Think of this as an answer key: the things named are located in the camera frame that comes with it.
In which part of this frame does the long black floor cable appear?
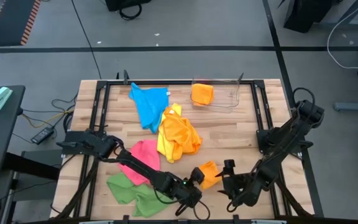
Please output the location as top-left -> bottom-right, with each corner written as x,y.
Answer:
70,0 -> 103,80

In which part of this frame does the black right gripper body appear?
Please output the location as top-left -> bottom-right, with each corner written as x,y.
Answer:
221,172 -> 261,208

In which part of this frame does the grey metal desk frame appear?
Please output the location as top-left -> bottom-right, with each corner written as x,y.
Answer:
0,149 -> 62,224

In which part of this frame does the yellow floor cable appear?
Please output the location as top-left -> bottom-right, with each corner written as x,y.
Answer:
21,108 -> 75,129

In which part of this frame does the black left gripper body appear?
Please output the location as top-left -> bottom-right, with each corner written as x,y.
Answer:
165,180 -> 203,209

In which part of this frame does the black power adapter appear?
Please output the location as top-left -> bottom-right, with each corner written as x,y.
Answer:
30,126 -> 55,146

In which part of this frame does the green microfiber towel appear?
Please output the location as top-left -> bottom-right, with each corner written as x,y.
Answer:
106,172 -> 175,218

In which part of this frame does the pink microfiber towel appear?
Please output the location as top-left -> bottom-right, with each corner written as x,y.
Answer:
118,139 -> 161,187

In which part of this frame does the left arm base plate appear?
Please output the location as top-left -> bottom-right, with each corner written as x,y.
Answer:
56,130 -> 107,156

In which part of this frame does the blue microfiber towel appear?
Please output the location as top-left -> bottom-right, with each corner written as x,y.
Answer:
128,82 -> 170,134

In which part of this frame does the white floor cable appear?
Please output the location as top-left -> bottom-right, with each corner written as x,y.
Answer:
326,0 -> 358,70

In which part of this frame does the black equipment base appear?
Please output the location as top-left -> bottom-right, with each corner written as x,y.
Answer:
104,0 -> 152,12

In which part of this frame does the black coiled cable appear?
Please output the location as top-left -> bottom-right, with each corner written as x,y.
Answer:
119,3 -> 143,21

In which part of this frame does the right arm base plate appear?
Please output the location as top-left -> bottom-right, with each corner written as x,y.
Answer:
257,129 -> 314,154

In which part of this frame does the black orange-striped floor mat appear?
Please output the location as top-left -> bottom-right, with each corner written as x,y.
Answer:
0,0 -> 42,47

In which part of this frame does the clear plastic bin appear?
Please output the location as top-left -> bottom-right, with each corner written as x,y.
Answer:
190,73 -> 244,113

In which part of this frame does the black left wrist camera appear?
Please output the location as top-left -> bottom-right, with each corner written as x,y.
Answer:
190,167 -> 206,184

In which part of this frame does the black cabinet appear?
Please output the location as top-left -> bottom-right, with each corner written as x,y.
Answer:
283,0 -> 335,34

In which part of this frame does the black side table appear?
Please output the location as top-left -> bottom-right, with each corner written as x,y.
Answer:
0,85 -> 27,177

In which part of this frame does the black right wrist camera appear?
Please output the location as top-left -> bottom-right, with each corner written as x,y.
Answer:
224,159 -> 236,175

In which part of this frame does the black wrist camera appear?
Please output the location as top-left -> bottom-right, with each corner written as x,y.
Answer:
190,167 -> 206,184
224,159 -> 236,175

